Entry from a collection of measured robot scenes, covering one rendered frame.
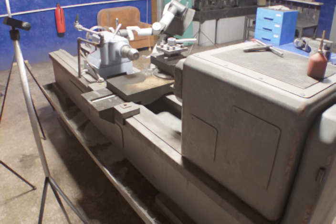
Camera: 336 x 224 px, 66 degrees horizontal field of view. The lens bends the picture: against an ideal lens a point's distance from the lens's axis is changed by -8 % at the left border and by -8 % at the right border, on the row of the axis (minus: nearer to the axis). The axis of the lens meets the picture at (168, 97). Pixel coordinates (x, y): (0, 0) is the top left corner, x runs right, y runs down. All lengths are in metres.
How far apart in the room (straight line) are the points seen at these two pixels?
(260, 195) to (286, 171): 0.17
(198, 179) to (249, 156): 0.33
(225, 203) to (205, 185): 0.12
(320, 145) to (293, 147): 0.08
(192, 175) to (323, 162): 0.60
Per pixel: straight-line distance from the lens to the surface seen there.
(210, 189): 1.22
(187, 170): 1.30
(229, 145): 1.07
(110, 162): 2.06
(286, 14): 3.41
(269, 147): 0.95
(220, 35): 6.65
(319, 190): 0.99
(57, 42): 5.93
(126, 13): 5.95
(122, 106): 1.73
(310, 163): 0.94
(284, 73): 1.03
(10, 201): 2.59
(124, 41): 2.17
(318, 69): 1.03
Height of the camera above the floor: 1.67
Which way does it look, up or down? 26 degrees down
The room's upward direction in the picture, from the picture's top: straight up
